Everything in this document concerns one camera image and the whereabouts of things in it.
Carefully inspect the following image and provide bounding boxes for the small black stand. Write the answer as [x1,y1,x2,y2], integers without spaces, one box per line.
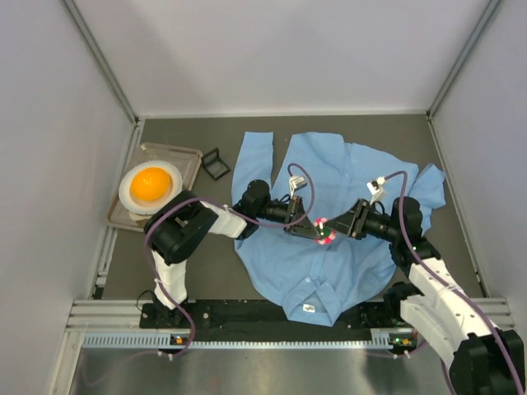
[201,147,231,181]

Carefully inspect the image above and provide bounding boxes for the clear plastic tray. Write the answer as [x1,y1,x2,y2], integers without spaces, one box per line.
[107,142,203,231]

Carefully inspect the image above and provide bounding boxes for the grey slotted cable duct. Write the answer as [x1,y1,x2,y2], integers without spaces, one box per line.
[82,332,417,350]

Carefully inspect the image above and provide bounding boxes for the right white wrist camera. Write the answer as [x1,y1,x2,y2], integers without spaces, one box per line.
[366,177,386,205]

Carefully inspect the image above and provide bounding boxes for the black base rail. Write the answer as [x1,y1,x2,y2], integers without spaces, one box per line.
[136,300,417,341]

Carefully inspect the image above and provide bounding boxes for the white plate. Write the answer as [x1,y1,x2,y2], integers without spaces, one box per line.
[118,160,183,216]

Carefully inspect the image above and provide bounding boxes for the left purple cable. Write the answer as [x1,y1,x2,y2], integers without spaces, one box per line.
[142,163,317,357]

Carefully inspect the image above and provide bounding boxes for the orange bowl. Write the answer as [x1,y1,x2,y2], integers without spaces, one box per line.
[130,167,171,202]

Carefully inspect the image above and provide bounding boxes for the pink flower brooch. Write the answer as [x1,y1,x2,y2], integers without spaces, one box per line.
[314,217,337,245]

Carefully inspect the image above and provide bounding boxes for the light blue button shirt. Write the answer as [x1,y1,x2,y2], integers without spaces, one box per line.
[231,132,445,327]

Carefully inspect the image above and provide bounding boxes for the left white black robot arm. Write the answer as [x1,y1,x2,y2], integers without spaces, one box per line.
[144,179,323,321]

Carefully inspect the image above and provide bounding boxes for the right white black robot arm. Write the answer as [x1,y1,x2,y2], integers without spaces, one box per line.
[325,197,526,394]

